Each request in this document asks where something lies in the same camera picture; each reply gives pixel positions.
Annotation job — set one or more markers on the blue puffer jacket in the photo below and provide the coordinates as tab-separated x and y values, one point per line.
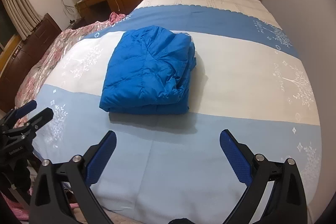
149	73

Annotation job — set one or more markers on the beige curtain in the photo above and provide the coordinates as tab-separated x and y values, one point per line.
23	16

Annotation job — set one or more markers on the window with wooden frame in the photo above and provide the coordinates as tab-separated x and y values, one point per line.
9	37

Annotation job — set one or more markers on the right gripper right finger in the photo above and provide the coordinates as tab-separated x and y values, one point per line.
287	201

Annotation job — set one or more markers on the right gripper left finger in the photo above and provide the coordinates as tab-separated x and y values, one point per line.
49	203

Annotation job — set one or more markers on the pink floral quilt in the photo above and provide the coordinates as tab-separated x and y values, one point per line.
38	74

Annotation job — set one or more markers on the wooden desk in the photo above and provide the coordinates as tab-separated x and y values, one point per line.
98	10

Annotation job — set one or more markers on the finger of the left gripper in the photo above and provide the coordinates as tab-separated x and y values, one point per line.
15	114
35	123

